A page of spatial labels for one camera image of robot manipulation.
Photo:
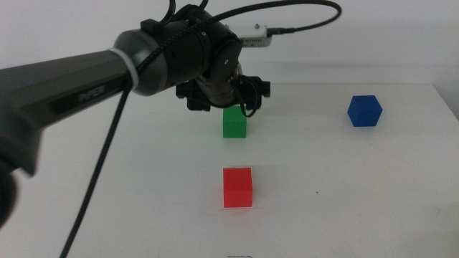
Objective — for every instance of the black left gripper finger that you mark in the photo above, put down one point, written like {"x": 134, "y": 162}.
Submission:
{"x": 198, "y": 104}
{"x": 259, "y": 101}

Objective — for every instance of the green cube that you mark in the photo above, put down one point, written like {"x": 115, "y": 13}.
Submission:
{"x": 234, "y": 125}

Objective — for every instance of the red cube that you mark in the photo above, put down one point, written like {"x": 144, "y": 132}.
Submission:
{"x": 237, "y": 188}

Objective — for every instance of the blue cube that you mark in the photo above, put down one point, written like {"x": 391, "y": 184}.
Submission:
{"x": 364, "y": 111}

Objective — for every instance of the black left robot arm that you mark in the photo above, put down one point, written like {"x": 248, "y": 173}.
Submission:
{"x": 71, "y": 89}

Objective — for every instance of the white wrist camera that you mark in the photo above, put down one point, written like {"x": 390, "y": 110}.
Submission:
{"x": 256, "y": 36}

